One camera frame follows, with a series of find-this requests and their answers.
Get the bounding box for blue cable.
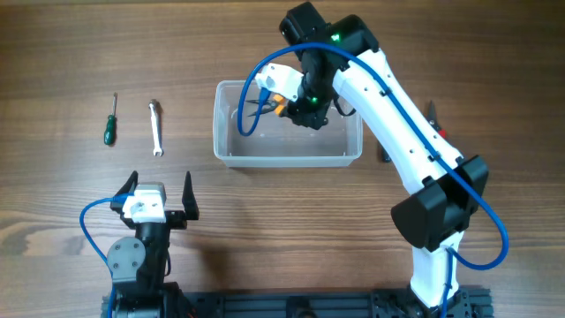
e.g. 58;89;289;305
79;193;133;318
237;42;510;318

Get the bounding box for right blue cable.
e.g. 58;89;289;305
237;42;510;318

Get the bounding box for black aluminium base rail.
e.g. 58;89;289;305
101;289;492;318

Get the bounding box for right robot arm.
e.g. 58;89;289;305
279;2;488;311

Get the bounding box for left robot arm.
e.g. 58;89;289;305
101;171;200;318

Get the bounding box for left blue cable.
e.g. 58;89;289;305
79;193;133;318

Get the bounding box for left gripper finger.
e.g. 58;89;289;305
114;170;139;198
182;171;200;220

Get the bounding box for green handled screwdriver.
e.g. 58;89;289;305
103;93;117;146

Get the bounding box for orange black long-nose pliers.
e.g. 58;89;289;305
250;94;288;117

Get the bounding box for red handled snips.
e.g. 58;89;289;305
426;101;447;139

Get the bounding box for small silver wrench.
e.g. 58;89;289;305
148;100;163;156

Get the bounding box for black red screwdriver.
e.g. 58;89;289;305
380;145;392;163

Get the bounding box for clear plastic container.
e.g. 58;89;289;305
213;80;363;168

